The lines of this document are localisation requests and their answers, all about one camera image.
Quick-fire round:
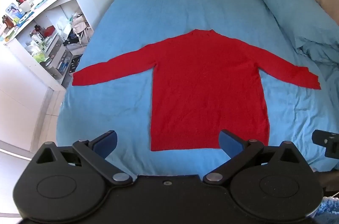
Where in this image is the red box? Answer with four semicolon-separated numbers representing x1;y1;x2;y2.
43;25;56;38

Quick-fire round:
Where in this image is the blue bed sheet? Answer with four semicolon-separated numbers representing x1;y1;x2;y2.
56;0;339;177

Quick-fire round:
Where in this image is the red sweater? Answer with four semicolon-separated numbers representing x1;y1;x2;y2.
72;29;321;152

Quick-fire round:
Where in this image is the blue fuzzy rug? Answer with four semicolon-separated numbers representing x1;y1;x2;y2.
316;196;339;217

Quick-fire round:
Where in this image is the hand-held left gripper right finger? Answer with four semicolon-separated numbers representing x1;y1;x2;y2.
202;129;304;185

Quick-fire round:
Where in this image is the green packet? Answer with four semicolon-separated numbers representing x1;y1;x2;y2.
33;51;47;63

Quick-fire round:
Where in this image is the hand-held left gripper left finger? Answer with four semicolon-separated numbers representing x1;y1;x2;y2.
33;130;133;185

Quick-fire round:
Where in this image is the blue duvet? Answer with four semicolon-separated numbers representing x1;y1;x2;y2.
250;0;339;65

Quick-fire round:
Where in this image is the blue and white package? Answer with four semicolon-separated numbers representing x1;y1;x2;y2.
5;3;21;18

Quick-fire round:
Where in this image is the beige bag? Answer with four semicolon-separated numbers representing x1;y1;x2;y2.
70;12;94;42

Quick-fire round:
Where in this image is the brown bottle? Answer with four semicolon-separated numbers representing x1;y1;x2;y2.
2;15;14;29

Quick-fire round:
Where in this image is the white shelf unit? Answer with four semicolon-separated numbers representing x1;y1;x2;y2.
0;0;94;92

